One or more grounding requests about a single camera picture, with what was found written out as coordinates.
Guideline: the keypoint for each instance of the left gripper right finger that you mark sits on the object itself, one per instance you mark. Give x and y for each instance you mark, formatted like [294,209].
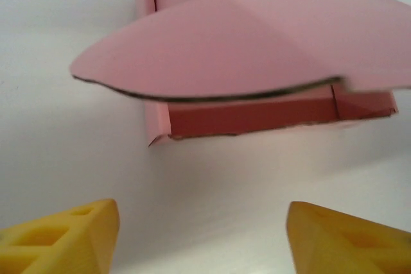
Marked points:
[337,245]

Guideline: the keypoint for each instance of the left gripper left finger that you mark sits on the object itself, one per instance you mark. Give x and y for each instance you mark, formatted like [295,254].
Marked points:
[80,242]

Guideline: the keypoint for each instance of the pink paper box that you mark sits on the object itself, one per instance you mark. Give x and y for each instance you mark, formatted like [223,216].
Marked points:
[241,46]

